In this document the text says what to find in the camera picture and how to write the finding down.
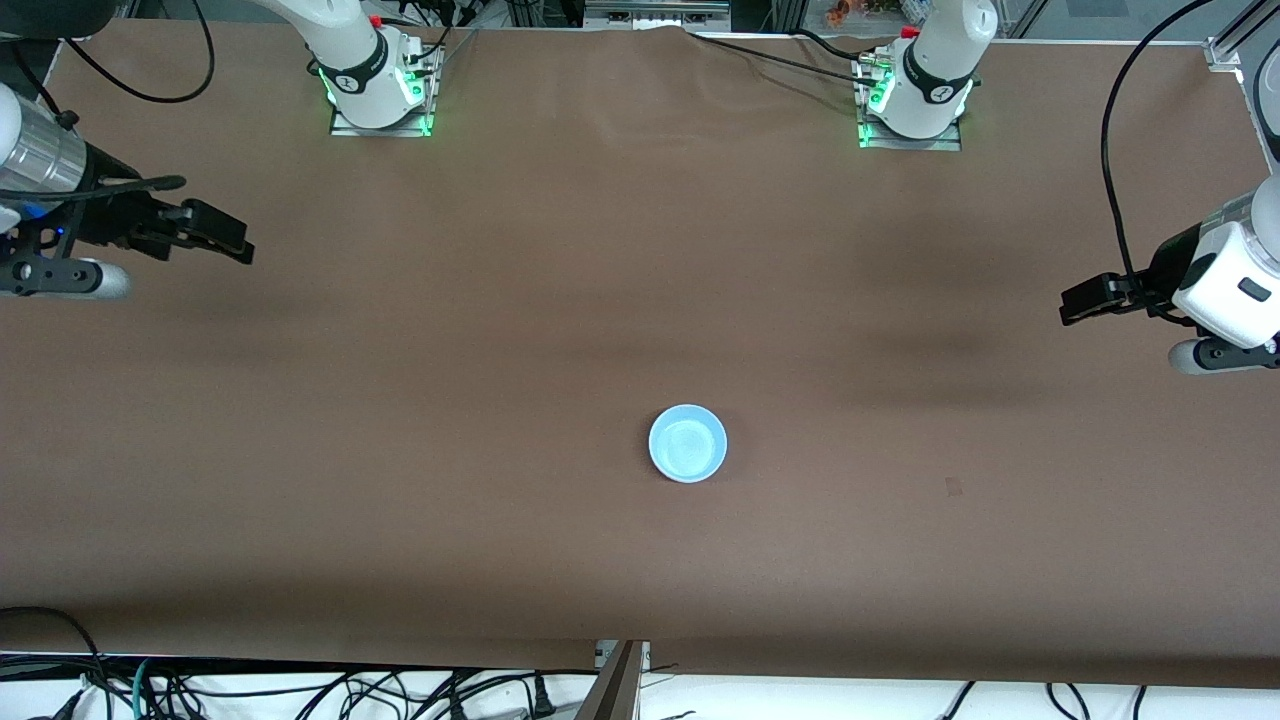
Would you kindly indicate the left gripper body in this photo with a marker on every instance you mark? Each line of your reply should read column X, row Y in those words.
column 1163, row 269

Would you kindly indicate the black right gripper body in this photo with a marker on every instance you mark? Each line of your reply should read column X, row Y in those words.
column 112, row 207

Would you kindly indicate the blue bowl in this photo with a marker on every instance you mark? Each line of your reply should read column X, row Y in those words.
column 688, row 444

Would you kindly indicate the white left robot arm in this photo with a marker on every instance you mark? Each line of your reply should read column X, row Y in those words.
column 940, row 60

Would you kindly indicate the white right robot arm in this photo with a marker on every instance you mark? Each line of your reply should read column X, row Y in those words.
column 350, row 50

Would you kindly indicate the aluminium corner profile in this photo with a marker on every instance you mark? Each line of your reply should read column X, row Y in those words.
column 1235, row 45

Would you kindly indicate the orange background object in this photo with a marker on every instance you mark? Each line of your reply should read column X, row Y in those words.
column 845, row 10

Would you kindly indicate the brown table cover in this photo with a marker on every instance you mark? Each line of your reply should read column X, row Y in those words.
column 500, row 560

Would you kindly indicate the black power plug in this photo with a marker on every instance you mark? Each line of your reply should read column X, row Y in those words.
column 543, row 697

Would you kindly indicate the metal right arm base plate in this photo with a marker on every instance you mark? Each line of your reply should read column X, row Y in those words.
column 380, row 131

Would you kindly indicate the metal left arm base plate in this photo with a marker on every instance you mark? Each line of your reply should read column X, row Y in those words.
column 945, row 146

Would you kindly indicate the aluminium frame rail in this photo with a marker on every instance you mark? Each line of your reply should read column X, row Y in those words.
column 655, row 12

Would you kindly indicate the aluminium frame post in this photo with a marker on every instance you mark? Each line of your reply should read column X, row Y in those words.
column 610, row 690

